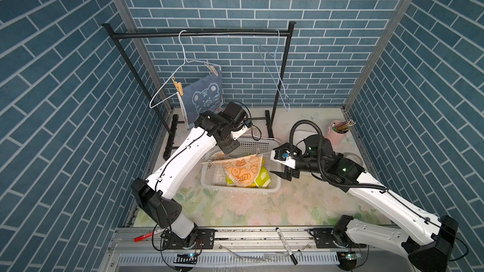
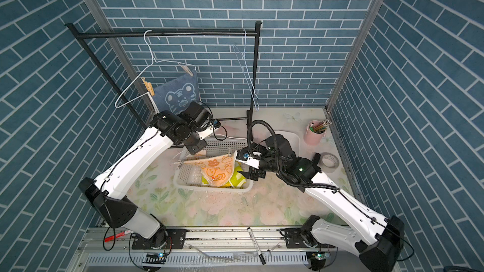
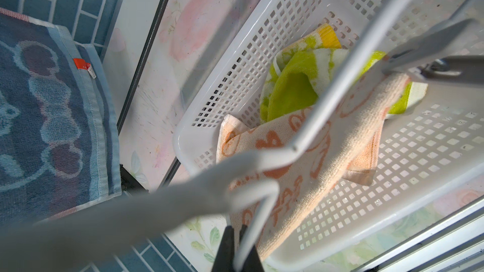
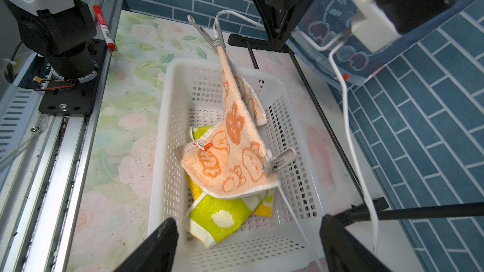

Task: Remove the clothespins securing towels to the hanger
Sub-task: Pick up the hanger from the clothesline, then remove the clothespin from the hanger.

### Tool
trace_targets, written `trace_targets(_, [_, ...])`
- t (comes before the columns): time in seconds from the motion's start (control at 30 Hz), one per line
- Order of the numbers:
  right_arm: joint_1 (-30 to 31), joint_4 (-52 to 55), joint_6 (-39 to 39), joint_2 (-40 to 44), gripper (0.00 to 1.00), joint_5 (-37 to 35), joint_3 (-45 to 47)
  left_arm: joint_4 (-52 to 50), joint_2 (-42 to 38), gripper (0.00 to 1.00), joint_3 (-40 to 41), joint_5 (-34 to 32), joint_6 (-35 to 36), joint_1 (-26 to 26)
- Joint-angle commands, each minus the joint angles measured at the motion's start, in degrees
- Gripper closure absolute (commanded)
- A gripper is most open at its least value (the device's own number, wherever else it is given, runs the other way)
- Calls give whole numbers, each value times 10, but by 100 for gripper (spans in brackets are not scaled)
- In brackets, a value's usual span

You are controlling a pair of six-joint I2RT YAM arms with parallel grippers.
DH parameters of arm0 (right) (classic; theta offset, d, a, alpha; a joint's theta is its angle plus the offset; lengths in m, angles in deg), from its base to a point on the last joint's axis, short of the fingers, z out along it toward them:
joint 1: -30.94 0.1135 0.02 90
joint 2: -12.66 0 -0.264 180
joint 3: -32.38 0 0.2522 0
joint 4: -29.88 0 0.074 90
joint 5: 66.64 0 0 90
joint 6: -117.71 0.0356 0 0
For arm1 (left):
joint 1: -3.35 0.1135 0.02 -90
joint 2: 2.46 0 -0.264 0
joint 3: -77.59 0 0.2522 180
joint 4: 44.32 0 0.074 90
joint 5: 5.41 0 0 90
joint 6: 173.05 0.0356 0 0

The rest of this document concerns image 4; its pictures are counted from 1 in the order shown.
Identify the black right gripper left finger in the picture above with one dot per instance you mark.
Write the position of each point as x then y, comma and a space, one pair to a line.
157, 252

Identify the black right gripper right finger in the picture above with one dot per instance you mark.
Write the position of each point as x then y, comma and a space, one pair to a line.
343, 252

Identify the yellow green towel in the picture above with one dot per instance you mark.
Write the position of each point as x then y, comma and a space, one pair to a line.
210, 219

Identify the white wire hanger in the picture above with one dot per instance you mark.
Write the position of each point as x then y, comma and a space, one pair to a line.
353, 166

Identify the beige clothespin orange towel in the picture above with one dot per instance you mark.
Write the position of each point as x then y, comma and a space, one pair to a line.
272, 164
216, 41

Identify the orange bunny towel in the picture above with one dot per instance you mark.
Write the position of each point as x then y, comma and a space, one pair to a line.
243, 114

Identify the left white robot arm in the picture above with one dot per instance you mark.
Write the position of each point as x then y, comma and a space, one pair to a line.
61, 30

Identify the blue bear towel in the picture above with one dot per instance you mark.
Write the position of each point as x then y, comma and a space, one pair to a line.
325, 19

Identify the white perforated plastic basket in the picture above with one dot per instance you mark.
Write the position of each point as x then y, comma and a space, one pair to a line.
286, 241

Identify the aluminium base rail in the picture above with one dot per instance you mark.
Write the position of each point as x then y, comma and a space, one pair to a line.
46, 140

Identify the red marker on rail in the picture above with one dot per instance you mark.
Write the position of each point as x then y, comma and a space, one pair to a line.
104, 28

